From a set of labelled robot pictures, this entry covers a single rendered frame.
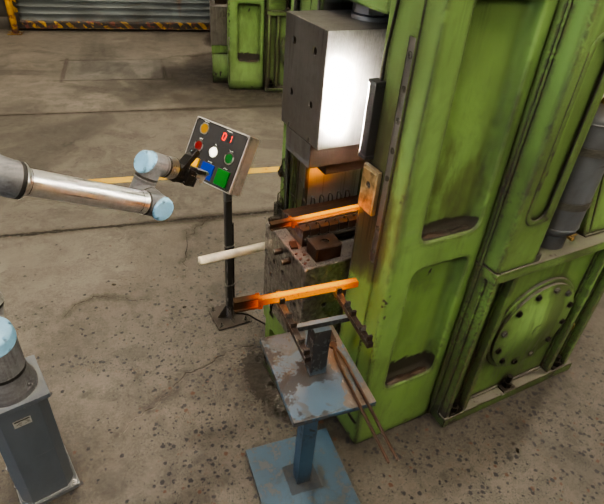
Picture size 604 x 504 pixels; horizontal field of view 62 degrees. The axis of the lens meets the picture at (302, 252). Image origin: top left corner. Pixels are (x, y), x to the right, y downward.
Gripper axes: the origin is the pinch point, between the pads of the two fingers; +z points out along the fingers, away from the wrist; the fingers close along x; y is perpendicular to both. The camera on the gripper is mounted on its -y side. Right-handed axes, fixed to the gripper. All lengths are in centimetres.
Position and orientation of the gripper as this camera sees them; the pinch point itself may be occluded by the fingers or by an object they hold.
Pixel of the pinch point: (206, 172)
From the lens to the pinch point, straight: 231.2
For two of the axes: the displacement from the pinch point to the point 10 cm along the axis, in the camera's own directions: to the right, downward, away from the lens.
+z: 4.9, 0.4, 8.7
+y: -3.7, 9.2, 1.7
